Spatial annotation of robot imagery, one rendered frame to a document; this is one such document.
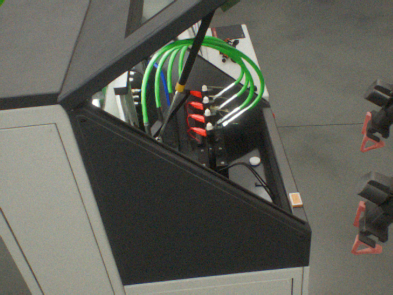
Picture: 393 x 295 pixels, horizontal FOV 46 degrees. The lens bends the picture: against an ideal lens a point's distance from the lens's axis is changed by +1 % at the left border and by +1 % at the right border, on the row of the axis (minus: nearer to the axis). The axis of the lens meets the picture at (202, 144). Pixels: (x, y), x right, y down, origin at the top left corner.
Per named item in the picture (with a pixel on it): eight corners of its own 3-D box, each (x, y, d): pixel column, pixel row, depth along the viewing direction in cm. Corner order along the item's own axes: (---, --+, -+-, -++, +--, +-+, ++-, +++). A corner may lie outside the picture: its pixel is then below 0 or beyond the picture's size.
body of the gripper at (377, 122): (367, 130, 148) (382, 115, 142) (368, 113, 155) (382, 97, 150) (385, 140, 148) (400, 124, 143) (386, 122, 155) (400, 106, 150)
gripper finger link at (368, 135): (351, 150, 152) (369, 131, 145) (353, 137, 157) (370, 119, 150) (370, 160, 152) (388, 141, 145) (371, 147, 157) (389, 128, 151)
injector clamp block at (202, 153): (230, 196, 164) (228, 164, 155) (202, 199, 164) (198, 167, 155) (221, 139, 191) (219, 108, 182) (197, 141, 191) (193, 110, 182)
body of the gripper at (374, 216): (360, 232, 116) (378, 216, 111) (362, 203, 124) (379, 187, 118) (383, 244, 116) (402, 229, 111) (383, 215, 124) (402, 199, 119)
